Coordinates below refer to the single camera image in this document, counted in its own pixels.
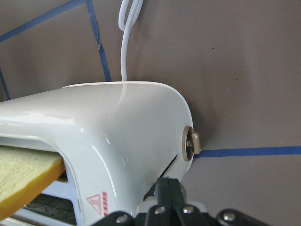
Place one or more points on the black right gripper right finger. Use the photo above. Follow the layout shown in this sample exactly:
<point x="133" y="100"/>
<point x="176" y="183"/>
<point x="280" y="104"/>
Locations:
<point x="185" y="213"/>

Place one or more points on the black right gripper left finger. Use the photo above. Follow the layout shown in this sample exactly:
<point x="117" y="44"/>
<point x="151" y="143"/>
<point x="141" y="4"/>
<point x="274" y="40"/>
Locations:
<point x="155" y="211"/>

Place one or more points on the white two-slot toaster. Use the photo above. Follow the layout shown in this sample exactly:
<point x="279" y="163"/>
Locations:
<point x="115" y="138"/>

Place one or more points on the yellow toast slice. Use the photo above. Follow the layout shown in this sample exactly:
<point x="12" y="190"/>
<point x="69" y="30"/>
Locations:
<point x="24" y="174"/>

